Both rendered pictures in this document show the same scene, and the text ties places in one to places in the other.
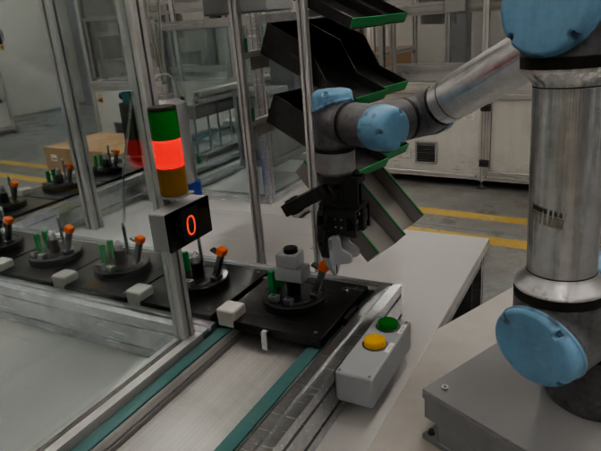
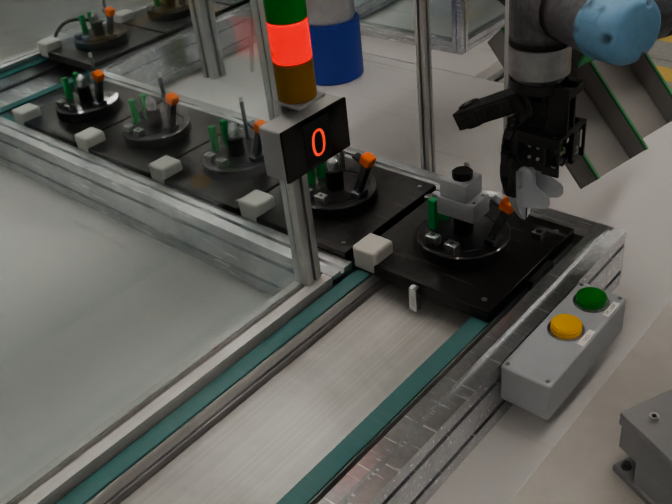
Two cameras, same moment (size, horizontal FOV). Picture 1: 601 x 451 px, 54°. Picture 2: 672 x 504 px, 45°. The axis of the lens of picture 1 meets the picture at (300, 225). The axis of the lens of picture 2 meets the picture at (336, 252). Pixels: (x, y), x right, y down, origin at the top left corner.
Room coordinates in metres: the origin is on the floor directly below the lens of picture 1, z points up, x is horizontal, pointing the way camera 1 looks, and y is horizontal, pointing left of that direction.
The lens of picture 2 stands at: (0.10, -0.06, 1.67)
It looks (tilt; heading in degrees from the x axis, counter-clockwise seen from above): 34 degrees down; 15
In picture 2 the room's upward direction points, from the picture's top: 7 degrees counter-clockwise
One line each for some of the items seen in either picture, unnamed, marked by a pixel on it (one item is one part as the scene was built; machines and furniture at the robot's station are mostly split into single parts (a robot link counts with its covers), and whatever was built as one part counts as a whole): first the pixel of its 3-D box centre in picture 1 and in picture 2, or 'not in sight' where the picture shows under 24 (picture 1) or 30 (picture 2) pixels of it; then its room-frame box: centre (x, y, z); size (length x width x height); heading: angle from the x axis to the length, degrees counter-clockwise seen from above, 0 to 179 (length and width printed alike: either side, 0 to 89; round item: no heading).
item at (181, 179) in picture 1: (173, 180); (295, 77); (1.01, 0.22, 1.28); 0.05 x 0.05 x 0.05
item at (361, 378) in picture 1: (375, 358); (564, 346); (0.94, -0.12, 0.93); 0.21 x 0.07 x 0.06; 150
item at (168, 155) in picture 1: (168, 152); (289, 38); (1.01, 0.22, 1.33); 0.05 x 0.05 x 0.05
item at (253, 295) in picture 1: (295, 304); (463, 247); (1.12, 0.02, 0.96); 0.24 x 0.24 x 0.02; 60
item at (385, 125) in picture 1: (378, 124); (612, 15); (0.99, -0.15, 1.36); 0.11 x 0.11 x 0.08; 35
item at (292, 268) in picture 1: (287, 262); (456, 189); (1.12, 0.03, 1.06); 0.08 x 0.04 x 0.07; 62
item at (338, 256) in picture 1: (339, 257); (530, 197); (1.05, -0.07, 1.09); 0.06 x 0.03 x 0.09; 60
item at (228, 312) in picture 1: (231, 314); (373, 253); (1.08, 0.16, 0.97); 0.05 x 0.05 x 0.04; 60
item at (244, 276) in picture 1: (197, 267); (334, 175); (1.25, 0.25, 1.01); 0.24 x 0.24 x 0.13; 60
